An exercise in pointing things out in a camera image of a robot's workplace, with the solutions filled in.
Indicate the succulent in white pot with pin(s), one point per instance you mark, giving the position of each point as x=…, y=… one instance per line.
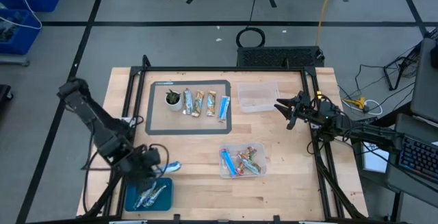
x=174, y=105

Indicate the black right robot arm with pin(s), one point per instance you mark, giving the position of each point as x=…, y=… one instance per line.
x=369, y=133

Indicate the light blue granola bar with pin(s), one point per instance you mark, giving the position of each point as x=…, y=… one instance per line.
x=224, y=109

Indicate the blue white granola bar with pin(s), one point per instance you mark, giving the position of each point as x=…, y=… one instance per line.
x=171, y=166

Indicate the teal plastic tray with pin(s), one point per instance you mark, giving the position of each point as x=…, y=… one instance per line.
x=164, y=203

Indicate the black perforated computer case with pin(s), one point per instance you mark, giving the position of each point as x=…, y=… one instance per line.
x=277, y=57

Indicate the grey desk tray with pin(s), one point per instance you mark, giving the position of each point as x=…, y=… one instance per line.
x=410, y=128

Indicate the white green granola bar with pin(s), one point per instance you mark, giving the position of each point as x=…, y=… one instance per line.
x=187, y=102

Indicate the grey monitor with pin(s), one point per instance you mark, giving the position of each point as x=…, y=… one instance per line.
x=426, y=80

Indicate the black desk leg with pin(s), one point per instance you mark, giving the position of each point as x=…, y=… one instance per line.
x=396, y=207

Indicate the black aluminium table frame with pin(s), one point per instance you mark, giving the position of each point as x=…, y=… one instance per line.
x=222, y=68

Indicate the green Chewy granola bar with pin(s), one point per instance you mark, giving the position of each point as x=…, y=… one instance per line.
x=157, y=194
x=140, y=201

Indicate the grey platform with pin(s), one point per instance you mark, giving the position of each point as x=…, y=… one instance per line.
x=13, y=59

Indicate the blue red granola bar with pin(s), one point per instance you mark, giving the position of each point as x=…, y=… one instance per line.
x=228, y=163

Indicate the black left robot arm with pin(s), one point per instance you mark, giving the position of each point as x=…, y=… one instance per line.
x=89, y=114

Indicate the grey-bordered beige mat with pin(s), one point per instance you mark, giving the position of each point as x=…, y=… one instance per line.
x=191, y=124

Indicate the black backlit keyboard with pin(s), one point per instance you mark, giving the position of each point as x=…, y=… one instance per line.
x=417, y=157

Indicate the clear plastic bin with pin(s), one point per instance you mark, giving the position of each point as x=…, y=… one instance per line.
x=260, y=153
x=258, y=97

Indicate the yellow power adapter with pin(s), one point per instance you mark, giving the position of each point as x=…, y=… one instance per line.
x=356, y=103

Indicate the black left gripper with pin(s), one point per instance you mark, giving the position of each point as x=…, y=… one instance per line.
x=145, y=177

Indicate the orange brown granola bar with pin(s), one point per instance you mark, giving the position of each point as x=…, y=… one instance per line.
x=211, y=103
x=198, y=103

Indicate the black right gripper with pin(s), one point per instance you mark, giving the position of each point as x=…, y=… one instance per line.
x=301, y=111

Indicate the white paper sheet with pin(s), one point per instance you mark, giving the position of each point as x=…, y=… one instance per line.
x=374, y=160

